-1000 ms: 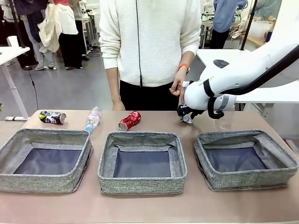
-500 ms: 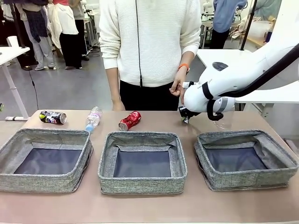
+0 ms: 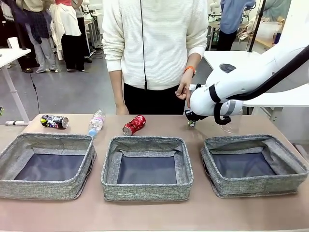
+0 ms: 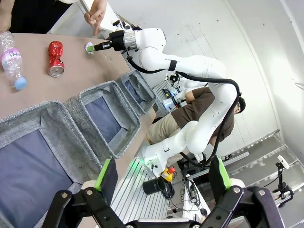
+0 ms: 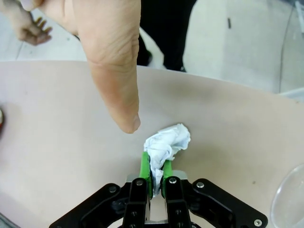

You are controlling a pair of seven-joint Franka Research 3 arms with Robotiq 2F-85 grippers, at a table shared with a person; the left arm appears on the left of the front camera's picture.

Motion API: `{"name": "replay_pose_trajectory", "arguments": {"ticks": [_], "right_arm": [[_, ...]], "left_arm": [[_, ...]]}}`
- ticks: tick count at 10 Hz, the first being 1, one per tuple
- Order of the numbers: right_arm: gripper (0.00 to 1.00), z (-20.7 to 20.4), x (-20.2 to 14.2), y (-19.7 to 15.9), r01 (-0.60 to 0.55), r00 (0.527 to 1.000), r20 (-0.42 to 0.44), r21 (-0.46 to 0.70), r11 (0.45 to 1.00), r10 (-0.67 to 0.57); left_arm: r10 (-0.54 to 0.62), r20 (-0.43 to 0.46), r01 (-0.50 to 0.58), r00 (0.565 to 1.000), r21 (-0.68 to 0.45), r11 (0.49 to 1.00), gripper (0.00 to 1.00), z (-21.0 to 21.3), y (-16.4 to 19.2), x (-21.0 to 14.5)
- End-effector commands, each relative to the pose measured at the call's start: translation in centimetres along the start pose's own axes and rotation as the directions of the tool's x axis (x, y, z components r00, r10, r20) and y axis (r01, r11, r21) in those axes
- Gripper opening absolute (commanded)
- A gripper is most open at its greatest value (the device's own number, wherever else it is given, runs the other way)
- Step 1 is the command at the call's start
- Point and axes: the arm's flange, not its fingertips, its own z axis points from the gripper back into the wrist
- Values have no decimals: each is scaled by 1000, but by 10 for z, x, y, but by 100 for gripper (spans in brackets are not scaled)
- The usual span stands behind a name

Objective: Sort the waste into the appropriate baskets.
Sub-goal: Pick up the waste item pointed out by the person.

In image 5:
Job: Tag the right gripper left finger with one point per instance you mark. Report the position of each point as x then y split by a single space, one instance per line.
136 190

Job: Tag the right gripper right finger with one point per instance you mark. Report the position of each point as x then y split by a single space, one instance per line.
174 190

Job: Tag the white tissue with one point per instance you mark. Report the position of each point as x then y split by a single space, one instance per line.
166 140

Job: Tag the clear plastic cup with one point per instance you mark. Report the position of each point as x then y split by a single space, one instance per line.
289 197

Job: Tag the person's right forearm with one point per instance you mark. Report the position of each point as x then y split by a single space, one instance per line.
9 19

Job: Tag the person's left hand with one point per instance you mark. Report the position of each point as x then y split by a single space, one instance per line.
109 47

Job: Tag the person's right hand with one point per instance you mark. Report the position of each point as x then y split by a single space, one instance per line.
33 35

